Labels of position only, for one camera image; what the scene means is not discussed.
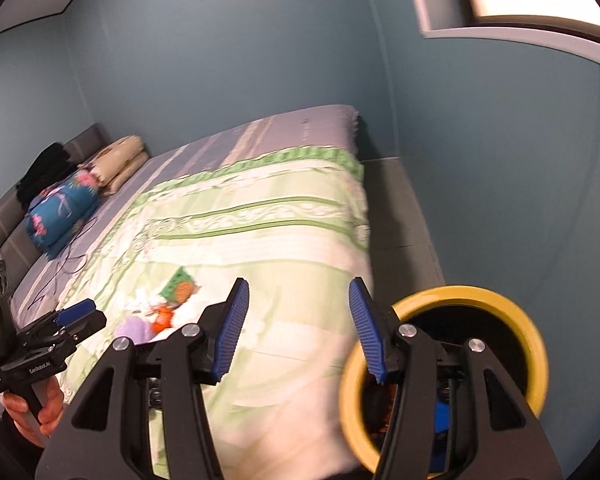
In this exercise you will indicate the person's left hand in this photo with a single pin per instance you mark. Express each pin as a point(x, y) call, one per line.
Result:
point(38, 422)

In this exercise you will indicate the beige folded pillow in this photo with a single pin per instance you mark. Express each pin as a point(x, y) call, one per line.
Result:
point(118, 162)

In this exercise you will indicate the window with white frame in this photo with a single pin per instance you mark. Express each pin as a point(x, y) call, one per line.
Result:
point(520, 0)

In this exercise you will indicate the black clothing pile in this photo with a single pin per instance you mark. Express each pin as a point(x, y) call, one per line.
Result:
point(52, 165)

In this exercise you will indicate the striped purple bed sheet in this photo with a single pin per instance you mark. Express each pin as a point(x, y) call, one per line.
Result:
point(333, 126)

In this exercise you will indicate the green white quilt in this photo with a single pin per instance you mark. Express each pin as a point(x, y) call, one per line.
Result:
point(293, 224)

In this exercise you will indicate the blue floral folded blanket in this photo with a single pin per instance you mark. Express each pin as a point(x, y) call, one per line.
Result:
point(57, 214)

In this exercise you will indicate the green snack wrapper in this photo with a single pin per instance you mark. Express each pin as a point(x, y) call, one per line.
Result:
point(179, 288)

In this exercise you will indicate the grey padded headboard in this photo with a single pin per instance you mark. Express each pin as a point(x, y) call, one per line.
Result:
point(16, 249)

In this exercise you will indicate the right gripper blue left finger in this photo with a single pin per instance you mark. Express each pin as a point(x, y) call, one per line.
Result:
point(222, 325)

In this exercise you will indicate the small orange peel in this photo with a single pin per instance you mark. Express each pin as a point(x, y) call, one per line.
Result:
point(162, 317)

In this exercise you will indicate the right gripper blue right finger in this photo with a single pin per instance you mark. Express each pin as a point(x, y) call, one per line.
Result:
point(376, 325)

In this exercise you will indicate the yellow rimmed trash bin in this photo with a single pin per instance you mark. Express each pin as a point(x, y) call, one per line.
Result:
point(453, 411)

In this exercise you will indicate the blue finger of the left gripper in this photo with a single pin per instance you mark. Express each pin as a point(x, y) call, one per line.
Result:
point(73, 314)

